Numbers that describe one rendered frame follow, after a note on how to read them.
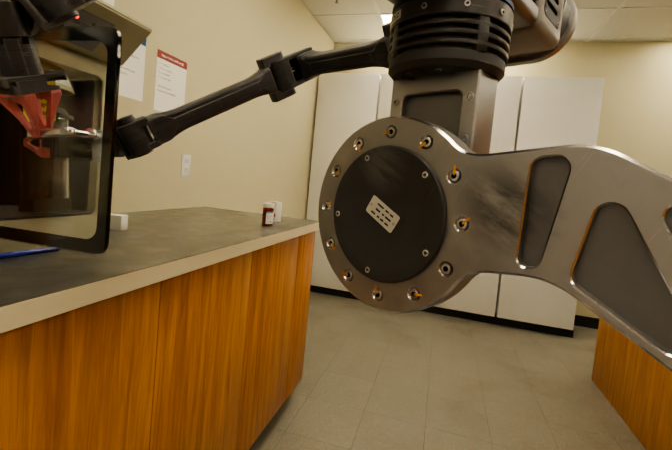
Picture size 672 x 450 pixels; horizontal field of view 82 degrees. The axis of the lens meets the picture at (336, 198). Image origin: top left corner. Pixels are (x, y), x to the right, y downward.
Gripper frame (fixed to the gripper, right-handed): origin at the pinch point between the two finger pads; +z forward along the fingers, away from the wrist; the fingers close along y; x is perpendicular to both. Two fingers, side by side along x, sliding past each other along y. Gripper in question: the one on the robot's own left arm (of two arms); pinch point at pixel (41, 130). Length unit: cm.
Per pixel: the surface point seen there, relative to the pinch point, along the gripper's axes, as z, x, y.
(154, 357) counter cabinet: 55, 5, -5
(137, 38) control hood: -12.9, -14.7, -40.4
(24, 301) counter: 21.4, 8.6, 16.0
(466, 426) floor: 167, 88, -96
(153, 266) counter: 31.4, 7.9, -8.7
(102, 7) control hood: -19.7, -12.3, -29.6
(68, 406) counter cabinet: 46.8, 6.1, 14.9
